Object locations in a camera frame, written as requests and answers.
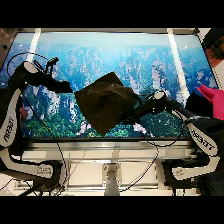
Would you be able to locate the black cable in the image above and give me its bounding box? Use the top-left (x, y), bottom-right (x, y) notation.
top-left (20, 93), bottom-right (69, 196)
top-left (119, 109), bottom-right (186, 193)

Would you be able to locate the black garment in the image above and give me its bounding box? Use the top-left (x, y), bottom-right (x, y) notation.
top-left (184, 91), bottom-right (214, 118)

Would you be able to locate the pink garment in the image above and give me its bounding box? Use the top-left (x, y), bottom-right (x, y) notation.
top-left (195, 84), bottom-right (224, 121)

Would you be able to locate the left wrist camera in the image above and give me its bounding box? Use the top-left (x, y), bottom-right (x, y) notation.
top-left (45, 57), bottom-right (60, 76)

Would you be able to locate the silver frame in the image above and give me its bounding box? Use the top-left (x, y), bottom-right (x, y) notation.
top-left (0, 138), bottom-right (214, 197)

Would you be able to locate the dark brown garment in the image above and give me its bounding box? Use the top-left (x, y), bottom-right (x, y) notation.
top-left (73, 71), bottom-right (140, 137)

